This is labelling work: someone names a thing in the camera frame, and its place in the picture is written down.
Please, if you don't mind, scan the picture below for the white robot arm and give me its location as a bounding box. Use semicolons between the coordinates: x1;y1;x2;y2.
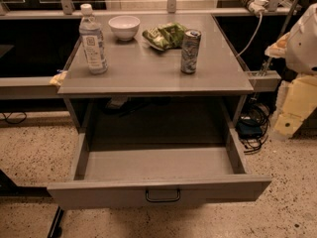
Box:
264;4;317;140

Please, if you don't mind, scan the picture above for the white power strip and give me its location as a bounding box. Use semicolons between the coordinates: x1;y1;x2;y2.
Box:
240;0;267;16

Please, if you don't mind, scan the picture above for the white ceramic bowl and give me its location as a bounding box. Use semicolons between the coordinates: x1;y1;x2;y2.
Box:
108;16;141;41

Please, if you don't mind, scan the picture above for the green chip bag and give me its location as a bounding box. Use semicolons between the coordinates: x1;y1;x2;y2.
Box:
142;23;187;51

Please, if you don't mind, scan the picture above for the black floor cable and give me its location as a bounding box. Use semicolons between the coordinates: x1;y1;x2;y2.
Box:
0;111;28;125

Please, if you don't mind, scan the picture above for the black cable bundle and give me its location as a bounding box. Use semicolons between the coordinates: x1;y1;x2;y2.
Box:
235;102;271;155

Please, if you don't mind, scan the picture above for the white power cable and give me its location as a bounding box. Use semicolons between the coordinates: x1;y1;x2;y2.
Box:
235;12;264;59

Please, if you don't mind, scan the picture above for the redbull can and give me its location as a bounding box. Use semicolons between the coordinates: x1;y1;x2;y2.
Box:
181;29;201;74

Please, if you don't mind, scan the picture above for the grey cabinet table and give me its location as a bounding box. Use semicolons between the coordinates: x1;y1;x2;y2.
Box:
58;14;254;134

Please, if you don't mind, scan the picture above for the black drawer handle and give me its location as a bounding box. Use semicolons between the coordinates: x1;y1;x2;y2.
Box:
146;189;180;203

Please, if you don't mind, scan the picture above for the grey open top drawer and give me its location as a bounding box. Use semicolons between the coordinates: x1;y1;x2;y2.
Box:
47;99;272;211

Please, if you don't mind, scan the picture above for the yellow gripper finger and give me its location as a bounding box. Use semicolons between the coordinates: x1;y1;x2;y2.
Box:
272;75;317;139

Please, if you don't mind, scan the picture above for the clear plastic water bottle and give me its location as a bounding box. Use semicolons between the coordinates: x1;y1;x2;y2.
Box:
79;4;108;74

